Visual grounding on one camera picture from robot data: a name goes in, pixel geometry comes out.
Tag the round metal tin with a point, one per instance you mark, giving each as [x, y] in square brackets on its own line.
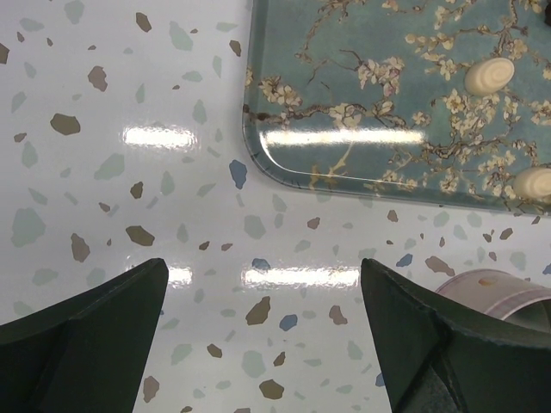
[510, 299]

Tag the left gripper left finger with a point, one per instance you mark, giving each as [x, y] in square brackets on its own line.
[86, 353]

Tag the white oval chocolate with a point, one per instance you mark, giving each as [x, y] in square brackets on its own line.
[489, 76]

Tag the small caramel chocolate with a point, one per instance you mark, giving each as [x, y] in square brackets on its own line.
[487, 281]

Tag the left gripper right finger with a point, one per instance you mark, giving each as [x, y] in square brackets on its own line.
[437, 355]

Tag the white round chocolate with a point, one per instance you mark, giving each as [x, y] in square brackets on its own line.
[533, 183]

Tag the floral teal tray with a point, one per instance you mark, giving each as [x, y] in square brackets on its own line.
[368, 97]

